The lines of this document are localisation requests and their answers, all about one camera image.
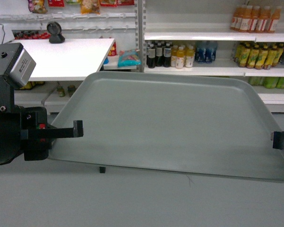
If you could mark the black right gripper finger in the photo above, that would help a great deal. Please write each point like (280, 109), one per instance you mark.
(278, 139)

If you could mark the grey rectangular serving tray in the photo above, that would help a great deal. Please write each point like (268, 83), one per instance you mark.
(196, 125)

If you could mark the yellow snack bag hanging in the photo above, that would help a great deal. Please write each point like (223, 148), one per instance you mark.
(90, 7)

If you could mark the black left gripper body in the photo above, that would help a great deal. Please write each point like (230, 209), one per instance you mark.
(18, 135)

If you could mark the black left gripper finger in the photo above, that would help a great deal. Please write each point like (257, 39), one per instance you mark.
(47, 131)

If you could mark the blue candy bag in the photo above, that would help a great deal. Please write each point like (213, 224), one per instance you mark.
(129, 58)

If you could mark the white checkout counter table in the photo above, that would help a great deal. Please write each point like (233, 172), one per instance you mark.
(72, 60)

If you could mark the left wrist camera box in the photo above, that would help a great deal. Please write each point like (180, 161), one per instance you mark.
(16, 64)

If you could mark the black round barcode scanner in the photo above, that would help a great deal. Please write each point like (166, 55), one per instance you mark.
(55, 32)

